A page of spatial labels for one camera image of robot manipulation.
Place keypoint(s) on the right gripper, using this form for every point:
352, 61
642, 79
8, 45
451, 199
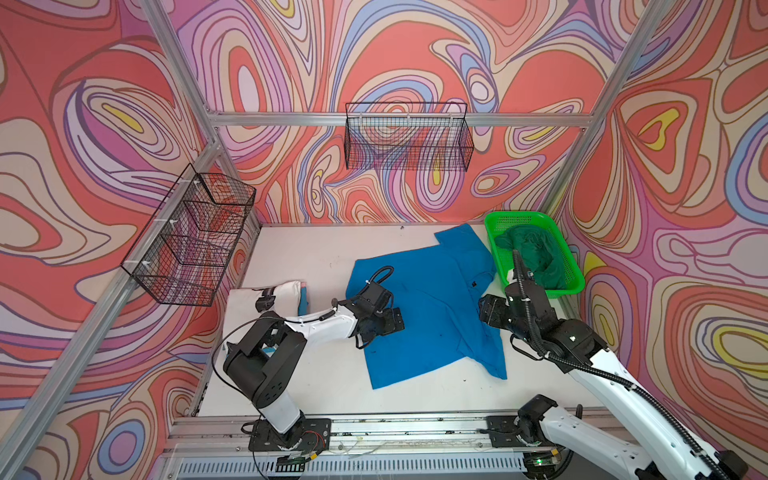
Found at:
492, 309

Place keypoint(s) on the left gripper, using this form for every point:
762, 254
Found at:
390, 324

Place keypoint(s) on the blue t-shirt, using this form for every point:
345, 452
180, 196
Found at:
438, 290

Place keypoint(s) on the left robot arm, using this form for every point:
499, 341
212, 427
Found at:
260, 362

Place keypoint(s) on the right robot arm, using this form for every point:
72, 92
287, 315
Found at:
663, 447

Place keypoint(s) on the dark green t-shirt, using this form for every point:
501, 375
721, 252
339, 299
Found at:
539, 251

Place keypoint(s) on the green plastic basket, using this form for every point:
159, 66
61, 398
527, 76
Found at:
497, 222

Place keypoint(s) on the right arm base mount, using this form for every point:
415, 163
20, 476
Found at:
506, 431

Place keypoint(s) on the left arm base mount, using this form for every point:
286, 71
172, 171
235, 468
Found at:
291, 435

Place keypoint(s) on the black wire basket back wall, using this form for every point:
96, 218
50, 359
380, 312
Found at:
407, 135

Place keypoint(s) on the black wire basket wall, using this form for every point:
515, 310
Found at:
407, 135
182, 254

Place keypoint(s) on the black wire basket left wall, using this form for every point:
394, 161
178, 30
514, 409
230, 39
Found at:
182, 254

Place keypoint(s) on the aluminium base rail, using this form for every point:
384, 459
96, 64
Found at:
383, 446

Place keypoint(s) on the aluminium frame right post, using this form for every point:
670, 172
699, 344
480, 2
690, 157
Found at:
648, 22

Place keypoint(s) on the aluminium frame post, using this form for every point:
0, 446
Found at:
102, 128
648, 22

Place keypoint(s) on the aluminium frame left post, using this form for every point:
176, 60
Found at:
102, 128

